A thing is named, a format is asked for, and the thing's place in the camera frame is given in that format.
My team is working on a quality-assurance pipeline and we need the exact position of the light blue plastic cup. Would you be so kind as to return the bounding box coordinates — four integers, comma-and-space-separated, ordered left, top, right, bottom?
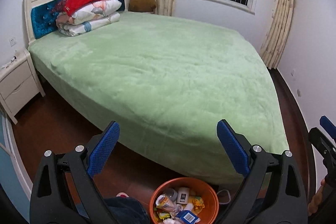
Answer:
163, 188, 178, 202

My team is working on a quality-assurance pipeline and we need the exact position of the green yellow snack wrapper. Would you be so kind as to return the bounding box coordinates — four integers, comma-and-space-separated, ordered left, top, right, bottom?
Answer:
156, 211, 171, 222

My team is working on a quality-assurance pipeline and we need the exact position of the orange plastic trash bucket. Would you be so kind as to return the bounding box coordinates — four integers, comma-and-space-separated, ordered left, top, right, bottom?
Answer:
148, 177, 219, 223

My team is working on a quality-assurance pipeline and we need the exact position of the right hand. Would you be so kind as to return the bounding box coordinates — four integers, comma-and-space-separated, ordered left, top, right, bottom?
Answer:
307, 179, 325, 216

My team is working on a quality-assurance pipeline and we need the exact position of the beige paper cup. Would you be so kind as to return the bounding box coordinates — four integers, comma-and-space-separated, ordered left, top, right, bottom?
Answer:
176, 187, 190, 205

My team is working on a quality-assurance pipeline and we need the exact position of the red white paper cup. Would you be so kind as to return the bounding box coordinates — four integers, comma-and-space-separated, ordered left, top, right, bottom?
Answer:
155, 194, 183, 214

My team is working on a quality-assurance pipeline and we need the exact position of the blue white snack bag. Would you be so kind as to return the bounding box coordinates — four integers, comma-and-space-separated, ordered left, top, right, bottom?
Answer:
175, 210, 201, 224

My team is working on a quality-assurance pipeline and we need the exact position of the right beige curtain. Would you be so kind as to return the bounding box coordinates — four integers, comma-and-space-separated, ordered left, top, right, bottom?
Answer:
260, 0, 294, 69

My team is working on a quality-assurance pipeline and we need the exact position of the green bed blanket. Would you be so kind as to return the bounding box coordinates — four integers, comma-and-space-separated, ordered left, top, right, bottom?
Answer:
29, 12, 289, 184

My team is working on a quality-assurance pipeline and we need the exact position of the white nightstand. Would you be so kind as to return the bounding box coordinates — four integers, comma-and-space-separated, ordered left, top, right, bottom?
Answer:
0, 49, 45, 124

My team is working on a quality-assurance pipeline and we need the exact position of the white blue folded quilt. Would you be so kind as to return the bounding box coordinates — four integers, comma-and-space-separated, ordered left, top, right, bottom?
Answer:
58, 12, 121, 37

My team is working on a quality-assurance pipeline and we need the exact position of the white cable on floor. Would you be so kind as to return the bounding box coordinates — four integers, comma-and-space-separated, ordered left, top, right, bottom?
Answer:
216, 189, 232, 205

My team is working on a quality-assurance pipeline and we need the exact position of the white wall socket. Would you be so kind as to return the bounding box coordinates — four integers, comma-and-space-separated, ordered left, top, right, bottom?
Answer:
9, 37, 17, 47

